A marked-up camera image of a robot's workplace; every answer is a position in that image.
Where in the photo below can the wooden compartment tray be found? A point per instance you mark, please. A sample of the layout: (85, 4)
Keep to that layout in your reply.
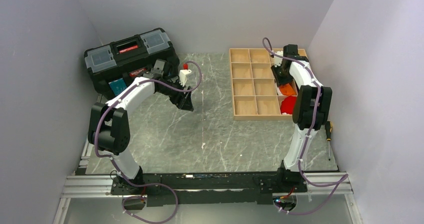
(255, 94)

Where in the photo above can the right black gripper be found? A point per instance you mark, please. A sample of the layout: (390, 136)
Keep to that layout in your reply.
(279, 81)

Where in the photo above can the yellow black screwdriver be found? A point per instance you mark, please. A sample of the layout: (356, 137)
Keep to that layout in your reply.
(328, 131)

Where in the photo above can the orange underwear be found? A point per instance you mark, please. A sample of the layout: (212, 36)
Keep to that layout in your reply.
(287, 90)

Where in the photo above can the black plastic toolbox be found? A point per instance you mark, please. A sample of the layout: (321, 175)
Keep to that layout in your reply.
(114, 66)

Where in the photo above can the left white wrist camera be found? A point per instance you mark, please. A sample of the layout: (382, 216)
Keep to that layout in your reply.
(184, 73)

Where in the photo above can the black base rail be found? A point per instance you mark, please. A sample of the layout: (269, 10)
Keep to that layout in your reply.
(212, 188)

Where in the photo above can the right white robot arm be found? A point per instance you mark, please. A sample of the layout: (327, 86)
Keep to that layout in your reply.
(311, 108)

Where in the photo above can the red rolled underwear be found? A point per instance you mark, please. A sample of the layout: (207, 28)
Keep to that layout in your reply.
(287, 105)

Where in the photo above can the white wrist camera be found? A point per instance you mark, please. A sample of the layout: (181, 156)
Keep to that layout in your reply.
(277, 58)
(184, 73)

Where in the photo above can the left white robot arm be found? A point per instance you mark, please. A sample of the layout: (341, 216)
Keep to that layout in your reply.
(109, 128)

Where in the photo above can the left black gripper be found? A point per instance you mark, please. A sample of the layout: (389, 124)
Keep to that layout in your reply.
(183, 101)

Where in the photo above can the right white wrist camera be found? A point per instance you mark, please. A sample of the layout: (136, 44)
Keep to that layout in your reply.
(277, 58)

